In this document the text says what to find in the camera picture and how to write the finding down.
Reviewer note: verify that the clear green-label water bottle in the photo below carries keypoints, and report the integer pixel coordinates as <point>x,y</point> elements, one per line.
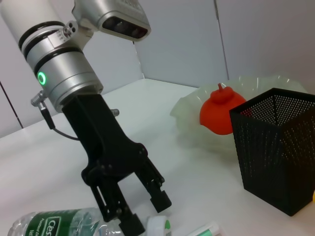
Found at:
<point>61,223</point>

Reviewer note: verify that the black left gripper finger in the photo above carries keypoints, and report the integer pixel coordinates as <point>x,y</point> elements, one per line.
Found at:
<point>157,191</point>
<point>115,209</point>

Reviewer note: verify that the green wavy glass fruit bowl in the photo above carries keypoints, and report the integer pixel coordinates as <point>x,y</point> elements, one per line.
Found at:
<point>192,137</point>

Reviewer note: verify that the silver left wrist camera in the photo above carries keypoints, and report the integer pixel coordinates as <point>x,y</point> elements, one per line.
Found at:
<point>118,17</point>

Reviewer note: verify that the orange fruit with stem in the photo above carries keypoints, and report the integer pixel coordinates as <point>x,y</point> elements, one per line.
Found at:
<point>219,113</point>

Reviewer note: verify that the green toothbrush case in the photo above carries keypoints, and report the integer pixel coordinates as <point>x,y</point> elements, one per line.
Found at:
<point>206,229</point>

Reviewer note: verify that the black mesh pen holder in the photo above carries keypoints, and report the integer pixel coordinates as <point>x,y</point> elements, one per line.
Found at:
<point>275,157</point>

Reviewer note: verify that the yellow plastic bin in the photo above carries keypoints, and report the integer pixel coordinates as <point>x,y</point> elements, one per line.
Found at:
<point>313,197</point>

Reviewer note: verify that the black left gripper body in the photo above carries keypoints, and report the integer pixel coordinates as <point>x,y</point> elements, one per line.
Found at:
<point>101,137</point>

